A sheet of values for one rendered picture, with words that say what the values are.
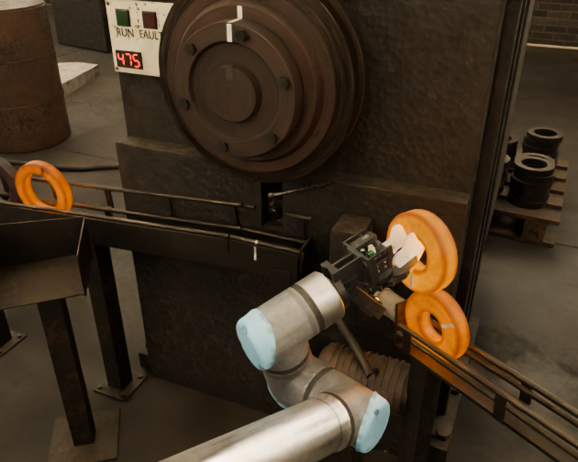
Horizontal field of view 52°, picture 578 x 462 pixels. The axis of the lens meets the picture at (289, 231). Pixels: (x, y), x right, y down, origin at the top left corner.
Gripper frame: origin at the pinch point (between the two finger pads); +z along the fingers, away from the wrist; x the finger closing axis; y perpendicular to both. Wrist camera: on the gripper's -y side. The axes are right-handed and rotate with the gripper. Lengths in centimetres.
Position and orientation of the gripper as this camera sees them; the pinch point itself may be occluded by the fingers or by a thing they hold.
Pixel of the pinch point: (420, 242)
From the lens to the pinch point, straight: 109.9
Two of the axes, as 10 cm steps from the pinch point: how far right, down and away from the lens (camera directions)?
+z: 8.2, -4.9, 3.1
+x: -5.3, -4.1, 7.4
